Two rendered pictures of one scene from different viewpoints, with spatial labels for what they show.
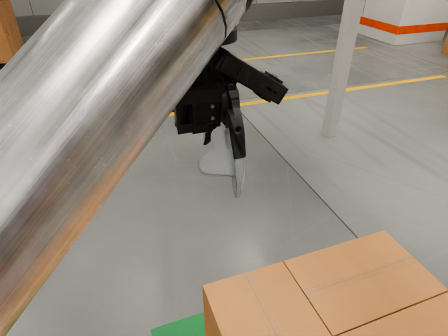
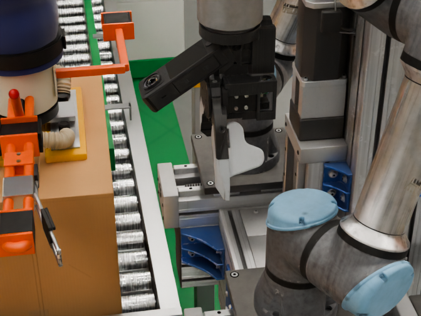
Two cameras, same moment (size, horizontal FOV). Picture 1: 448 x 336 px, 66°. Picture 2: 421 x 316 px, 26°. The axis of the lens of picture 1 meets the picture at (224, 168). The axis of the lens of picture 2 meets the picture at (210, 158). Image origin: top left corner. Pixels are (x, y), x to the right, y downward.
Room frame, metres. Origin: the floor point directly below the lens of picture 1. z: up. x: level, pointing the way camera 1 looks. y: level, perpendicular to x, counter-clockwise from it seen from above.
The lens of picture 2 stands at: (1.37, 0.17, 2.16)
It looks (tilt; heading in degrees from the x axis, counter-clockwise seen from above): 33 degrees down; 191
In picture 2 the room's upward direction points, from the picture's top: straight up
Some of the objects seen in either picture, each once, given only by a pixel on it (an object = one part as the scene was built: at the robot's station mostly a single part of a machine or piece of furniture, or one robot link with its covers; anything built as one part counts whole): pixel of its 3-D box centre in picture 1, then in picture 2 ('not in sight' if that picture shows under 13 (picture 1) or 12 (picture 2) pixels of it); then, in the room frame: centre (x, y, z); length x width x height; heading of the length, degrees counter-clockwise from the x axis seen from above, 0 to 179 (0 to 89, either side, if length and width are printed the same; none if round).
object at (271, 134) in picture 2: not in sight; (246, 136); (-0.34, -0.06, 1.09); 0.15 x 0.15 x 0.10
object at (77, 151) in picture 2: not in sight; (64, 117); (-0.53, -0.56, 0.97); 0.34 x 0.10 x 0.05; 20
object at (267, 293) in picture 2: not in sight; (297, 283); (0.13, 0.10, 1.09); 0.15 x 0.15 x 0.10
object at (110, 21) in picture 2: not in sight; (117, 26); (-0.87, -0.51, 1.08); 0.09 x 0.08 x 0.05; 110
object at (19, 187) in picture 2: not in sight; (19, 194); (-0.06, -0.49, 1.07); 0.07 x 0.07 x 0.04; 20
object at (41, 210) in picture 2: not in sight; (47, 211); (-0.01, -0.41, 1.08); 0.31 x 0.03 x 0.05; 32
